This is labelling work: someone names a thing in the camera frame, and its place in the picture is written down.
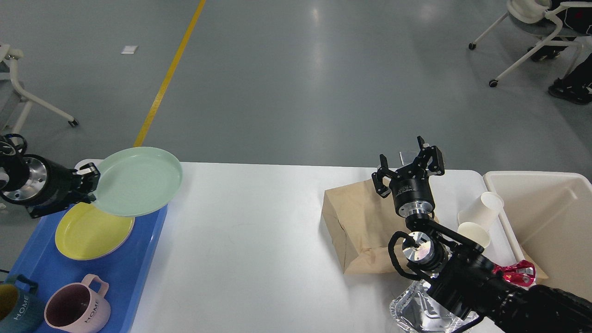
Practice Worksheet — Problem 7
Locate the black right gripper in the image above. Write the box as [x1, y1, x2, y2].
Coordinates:
[371, 136, 445, 218]

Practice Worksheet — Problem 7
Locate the upright white paper cup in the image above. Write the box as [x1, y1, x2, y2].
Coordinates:
[457, 222, 491, 248]

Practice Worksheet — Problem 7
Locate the yellow plate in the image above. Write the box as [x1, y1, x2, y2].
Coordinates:
[54, 203, 135, 261]

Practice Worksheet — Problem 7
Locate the crushed red soda can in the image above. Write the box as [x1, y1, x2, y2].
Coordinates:
[492, 260, 536, 288]

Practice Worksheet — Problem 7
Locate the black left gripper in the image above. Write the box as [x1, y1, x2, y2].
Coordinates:
[1, 155, 101, 218]

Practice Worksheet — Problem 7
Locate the light green plate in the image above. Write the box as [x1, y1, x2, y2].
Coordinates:
[93, 146, 183, 217]

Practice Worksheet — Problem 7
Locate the blue plastic tray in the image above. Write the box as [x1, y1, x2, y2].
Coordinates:
[9, 206, 167, 333]

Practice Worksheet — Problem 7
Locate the white office chair right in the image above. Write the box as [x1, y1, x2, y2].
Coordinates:
[468, 0, 591, 88]

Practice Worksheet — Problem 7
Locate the white chair left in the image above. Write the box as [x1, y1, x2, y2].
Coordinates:
[0, 43, 80, 134]

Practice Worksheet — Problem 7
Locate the blue and yellow mug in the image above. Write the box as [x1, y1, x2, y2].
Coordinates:
[0, 274, 46, 333]

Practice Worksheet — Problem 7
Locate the aluminium foil tray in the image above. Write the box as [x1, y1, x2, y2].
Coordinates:
[389, 280, 478, 333]

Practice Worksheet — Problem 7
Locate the beige plastic bin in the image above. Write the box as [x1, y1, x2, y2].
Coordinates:
[483, 171, 592, 300]

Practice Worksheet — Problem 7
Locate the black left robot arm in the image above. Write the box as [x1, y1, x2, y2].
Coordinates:
[0, 133, 101, 218]

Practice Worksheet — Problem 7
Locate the pink mug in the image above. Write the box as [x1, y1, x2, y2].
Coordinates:
[44, 274, 111, 333]

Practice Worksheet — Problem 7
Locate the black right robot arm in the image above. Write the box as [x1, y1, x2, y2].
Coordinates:
[371, 136, 591, 333]

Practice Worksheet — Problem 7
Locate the brown paper bag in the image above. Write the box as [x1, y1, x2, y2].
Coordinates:
[321, 179, 409, 274]

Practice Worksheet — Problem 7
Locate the lying white paper cup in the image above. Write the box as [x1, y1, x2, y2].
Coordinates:
[457, 191, 505, 230]

